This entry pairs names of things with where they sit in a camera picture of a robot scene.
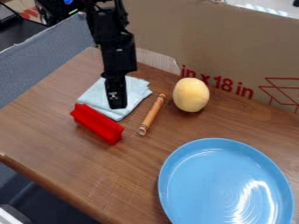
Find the black equipment in background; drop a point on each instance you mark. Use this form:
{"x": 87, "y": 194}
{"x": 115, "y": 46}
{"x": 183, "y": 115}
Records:
{"x": 57, "y": 10}

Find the light blue cloth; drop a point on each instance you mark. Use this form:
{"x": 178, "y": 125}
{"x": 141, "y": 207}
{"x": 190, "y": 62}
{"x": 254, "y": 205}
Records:
{"x": 95, "y": 97}

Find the grey fabric panel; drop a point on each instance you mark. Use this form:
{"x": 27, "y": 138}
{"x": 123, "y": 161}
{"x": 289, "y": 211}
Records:
{"x": 30, "y": 61}

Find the blue round plate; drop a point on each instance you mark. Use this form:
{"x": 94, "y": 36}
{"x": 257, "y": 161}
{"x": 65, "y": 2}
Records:
{"x": 218, "y": 181}

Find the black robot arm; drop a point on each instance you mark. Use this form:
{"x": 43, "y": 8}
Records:
{"x": 107, "y": 24}

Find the yellow potato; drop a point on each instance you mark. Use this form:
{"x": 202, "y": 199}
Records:
{"x": 190, "y": 94}

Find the red plastic block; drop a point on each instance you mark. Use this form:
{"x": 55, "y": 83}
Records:
{"x": 98, "y": 123}

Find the orange crayon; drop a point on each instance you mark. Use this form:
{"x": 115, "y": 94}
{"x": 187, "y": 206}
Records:
{"x": 151, "y": 115}

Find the brown cardboard box wall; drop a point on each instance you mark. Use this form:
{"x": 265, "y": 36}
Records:
{"x": 239, "y": 50}

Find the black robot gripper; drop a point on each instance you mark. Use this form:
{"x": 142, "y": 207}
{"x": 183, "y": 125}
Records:
{"x": 118, "y": 49}

